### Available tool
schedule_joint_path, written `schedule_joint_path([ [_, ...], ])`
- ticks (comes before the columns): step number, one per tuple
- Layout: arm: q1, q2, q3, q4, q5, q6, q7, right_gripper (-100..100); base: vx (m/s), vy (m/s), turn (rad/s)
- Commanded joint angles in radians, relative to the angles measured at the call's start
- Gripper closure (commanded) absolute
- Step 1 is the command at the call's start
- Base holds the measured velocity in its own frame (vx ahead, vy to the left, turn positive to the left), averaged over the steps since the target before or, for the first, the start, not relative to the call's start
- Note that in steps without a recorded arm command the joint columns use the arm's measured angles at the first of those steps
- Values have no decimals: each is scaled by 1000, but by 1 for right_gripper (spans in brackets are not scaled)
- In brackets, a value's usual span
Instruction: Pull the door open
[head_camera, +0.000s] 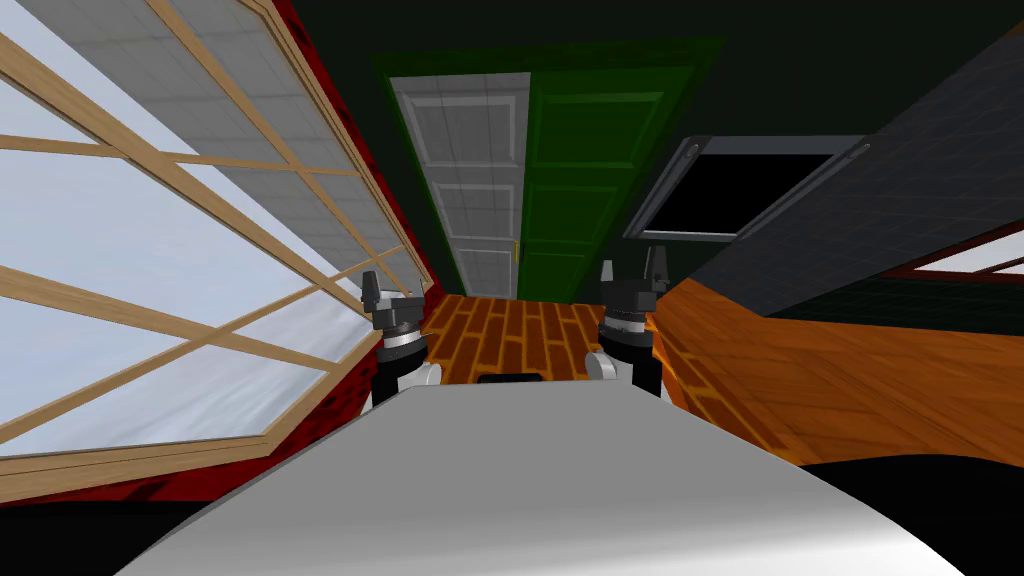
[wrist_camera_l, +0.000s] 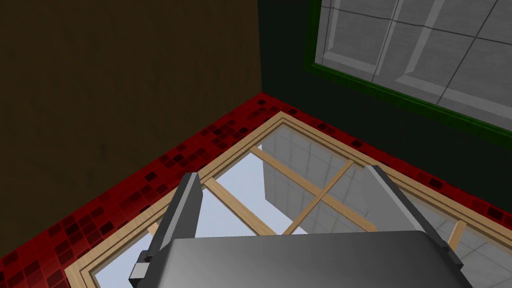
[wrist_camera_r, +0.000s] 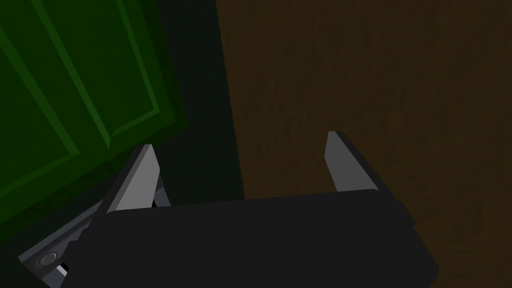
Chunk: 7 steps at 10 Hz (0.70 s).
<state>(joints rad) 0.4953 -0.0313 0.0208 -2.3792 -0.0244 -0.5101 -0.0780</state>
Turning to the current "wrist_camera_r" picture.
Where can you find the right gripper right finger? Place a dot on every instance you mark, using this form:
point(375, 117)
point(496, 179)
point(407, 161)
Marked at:
point(346, 170)

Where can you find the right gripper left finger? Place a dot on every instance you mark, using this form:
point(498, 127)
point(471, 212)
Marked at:
point(136, 184)

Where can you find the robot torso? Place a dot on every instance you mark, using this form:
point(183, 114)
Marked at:
point(48, 259)

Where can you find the green panelled door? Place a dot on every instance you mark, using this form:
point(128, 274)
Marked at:
point(80, 60)

